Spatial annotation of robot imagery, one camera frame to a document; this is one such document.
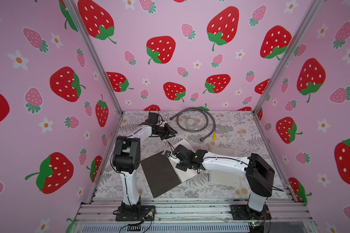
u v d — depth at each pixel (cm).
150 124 75
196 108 122
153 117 82
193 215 74
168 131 86
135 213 66
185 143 101
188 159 65
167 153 73
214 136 105
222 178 85
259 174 46
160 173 88
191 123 114
